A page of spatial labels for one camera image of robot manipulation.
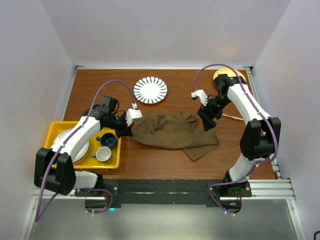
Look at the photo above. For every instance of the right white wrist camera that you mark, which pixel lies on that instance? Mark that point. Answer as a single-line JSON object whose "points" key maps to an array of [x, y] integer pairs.
{"points": [[201, 96]]}

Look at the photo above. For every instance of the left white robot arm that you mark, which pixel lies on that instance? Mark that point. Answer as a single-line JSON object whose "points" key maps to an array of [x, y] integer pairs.
{"points": [[54, 167]]}

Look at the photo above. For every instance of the brown cloth napkin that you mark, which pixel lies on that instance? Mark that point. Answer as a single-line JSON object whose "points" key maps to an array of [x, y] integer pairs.
{"points": [[175, 132]]}

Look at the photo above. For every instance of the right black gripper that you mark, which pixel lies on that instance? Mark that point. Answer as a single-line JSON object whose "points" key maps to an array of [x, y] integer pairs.
{"points": [[204, 111]]}

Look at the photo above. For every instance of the white paper plate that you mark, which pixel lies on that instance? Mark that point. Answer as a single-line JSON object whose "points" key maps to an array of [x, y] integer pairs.
{"points": [[80, 154]]}

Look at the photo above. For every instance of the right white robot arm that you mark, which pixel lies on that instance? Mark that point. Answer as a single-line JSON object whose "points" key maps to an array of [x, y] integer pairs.
{"points": [[259, 141]]}

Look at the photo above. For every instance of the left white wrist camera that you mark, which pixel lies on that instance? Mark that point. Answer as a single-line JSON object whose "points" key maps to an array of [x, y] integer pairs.
{"points": [[133, 115]]}

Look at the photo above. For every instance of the aluminium frame rail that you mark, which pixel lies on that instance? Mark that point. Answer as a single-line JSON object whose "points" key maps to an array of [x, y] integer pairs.
{"points": [[161, 190]]}

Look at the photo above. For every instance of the white blue striped plate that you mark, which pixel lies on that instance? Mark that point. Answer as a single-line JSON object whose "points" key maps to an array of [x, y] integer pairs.
{"points": [[150, 90]]}

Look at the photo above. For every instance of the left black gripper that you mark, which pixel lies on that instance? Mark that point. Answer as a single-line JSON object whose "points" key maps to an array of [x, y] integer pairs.
{"points": [[126, 130]]}

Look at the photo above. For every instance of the dark blue mug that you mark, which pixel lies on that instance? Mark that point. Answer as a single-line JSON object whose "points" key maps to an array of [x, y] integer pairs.
{"points": [[108, 140]]}

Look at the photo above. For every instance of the yellow plastic bin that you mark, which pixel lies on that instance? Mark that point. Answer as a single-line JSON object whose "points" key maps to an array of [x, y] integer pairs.
{"points": [[85, 160]]}

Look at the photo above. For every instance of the white grey mug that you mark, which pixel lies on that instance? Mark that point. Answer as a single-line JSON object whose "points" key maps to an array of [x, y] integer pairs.
{"points": [[103, 154]]}

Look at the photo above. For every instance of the copper spoon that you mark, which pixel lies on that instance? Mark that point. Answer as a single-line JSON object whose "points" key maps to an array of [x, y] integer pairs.
{"points": [[232, 117]]}

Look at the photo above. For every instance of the orange plate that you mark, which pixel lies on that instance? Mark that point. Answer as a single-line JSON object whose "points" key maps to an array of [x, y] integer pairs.
{"points": [[230, 73]]}

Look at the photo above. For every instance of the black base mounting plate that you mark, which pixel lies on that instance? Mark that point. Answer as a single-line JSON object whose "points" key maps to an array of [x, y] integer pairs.
{"points": [[99, 200]]}

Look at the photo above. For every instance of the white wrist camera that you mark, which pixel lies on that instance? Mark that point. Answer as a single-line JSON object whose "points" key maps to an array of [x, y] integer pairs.
{"points": [[201, 96], [133, 115]]}

